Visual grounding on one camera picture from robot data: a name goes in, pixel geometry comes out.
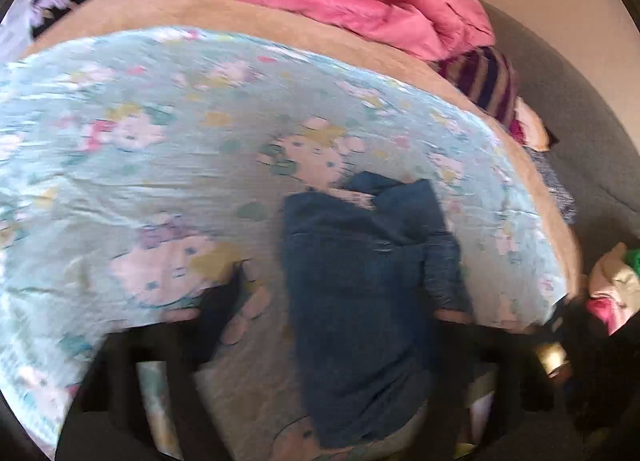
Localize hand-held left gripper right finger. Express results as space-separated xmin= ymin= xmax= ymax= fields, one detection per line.
xmin=424 ymin=310 xmax=568 ymax=461

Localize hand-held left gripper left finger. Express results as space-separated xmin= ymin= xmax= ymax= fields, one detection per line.
xmin=54 ymin=262 xmax=247 ymax=461

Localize blue denim pants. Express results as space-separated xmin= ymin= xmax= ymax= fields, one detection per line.
xmin=280 ymin=171 xmax=476 ymax=449

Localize pile of white pink clothes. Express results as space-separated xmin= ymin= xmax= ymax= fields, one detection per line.
xmin=586 ymin=242 xmax=640 ymax=338

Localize light blue cartoon printed blanket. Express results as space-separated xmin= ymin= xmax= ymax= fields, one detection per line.
xmin=0 ymin=26 xmax=572 ymax=461

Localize blue floral cloth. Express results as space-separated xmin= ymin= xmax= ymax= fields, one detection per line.
xmin=526 ymin=147 xmax=579 ymax=226

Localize cream cloth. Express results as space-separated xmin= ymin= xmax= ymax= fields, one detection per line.
xmin=509 ymin=97 xmax=552 ymax=152

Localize grey padded headboard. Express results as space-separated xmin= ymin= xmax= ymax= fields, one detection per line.
xmin=474 ymin=0 xmax=640 ymax=269

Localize purple striped cloth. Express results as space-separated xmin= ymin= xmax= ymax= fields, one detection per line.
xmin=436 ymin=46 xmax=522 ymax=130

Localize tan bed sheet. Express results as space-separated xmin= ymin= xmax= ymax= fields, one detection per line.
xmin=20 ymin=0 xmax=585 ymax=303

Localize pink pillow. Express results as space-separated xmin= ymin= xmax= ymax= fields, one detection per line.
xmin=382 ymin=0 xmax=497 ymax=60

